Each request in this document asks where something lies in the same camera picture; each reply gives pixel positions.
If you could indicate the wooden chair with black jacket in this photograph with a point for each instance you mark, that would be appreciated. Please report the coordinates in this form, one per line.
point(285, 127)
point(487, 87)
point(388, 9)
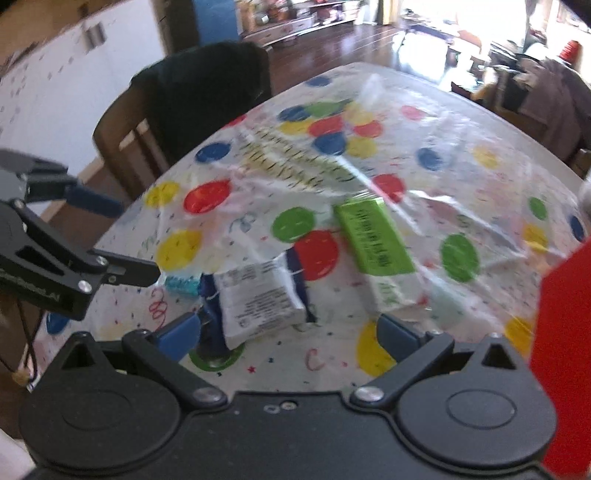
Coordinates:
point(175, 104)

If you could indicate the colourful balloon plastic tablecloth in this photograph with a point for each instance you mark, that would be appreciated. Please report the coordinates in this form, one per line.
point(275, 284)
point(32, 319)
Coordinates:
point(359, 192)

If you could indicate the blue cabinet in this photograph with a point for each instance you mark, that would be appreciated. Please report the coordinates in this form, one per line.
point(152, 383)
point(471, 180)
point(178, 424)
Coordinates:
point(216, 21)

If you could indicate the white blue snack packet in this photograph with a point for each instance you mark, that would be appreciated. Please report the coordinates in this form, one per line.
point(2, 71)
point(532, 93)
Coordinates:
point(250, 301)

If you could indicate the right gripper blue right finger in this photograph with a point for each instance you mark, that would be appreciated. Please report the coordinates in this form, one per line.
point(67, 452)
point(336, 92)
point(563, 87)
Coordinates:
point(396, 338)

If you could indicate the red cardboard box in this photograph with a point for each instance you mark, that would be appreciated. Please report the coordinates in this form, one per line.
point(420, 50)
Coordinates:
point(560, 359)

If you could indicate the low wooden tv console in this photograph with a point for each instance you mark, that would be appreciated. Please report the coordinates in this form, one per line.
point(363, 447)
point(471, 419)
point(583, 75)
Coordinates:
point(268, 22)

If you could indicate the green snack bar packet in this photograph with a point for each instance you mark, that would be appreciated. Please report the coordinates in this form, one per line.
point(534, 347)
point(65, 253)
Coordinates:
point(392, 280)

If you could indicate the small teal candy wrapper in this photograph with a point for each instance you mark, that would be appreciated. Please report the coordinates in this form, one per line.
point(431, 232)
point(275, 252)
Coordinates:
point(188, 287)

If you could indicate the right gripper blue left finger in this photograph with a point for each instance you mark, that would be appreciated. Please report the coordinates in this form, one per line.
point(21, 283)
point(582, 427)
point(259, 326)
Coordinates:
point(178, 337)

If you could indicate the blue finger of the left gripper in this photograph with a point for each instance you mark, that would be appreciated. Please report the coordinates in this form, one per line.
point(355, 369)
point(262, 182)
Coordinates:
point(125, 270)
point(82, 197)

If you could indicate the white cupboard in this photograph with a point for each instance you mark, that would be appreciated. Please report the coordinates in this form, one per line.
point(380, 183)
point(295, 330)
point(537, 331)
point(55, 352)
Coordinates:
point(52, 100)

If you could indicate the sofa piled with clothes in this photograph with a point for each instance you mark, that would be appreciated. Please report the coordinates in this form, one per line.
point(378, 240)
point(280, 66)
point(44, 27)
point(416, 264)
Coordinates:
point(543, 96)

